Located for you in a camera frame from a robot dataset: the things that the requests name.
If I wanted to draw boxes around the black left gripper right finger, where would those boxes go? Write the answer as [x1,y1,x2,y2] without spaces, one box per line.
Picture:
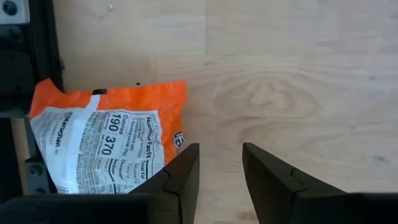
[242,142,398,224]

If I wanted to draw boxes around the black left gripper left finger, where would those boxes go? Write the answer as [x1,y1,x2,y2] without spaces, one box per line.
[0,142,200,224]

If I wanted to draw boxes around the orange ramen packet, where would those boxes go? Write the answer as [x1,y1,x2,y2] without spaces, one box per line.
[28,77,188,195]

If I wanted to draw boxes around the black table frame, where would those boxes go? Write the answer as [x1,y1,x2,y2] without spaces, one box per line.
[0,0,65,203]

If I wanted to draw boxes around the silver arm base bracket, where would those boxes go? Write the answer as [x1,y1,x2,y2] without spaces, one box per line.
[0,0,30,25]

